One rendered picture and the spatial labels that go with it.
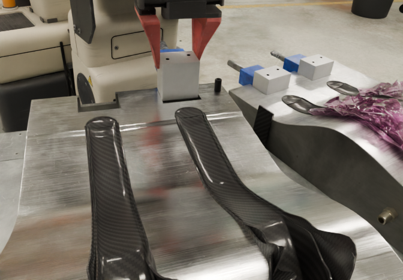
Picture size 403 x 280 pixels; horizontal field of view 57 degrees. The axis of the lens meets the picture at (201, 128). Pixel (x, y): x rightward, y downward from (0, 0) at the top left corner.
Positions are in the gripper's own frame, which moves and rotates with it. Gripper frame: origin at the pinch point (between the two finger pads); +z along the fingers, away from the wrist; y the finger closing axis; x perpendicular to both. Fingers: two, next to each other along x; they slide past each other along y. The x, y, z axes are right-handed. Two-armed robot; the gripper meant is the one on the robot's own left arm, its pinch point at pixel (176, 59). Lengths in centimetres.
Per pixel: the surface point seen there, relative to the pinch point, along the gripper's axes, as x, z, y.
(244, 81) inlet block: 7.6, 8.5, 14.0
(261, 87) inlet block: 3.2, 7.4, 15.0
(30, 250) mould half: -25.4, 2.2, -16.7
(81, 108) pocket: 0.5, 6.2, -13.0
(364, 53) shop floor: 195, 96, 209
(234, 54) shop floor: 211, 96, 98
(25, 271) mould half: -28.2, 0.8, -16.5
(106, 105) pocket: 0.5, 6.2, -9.7
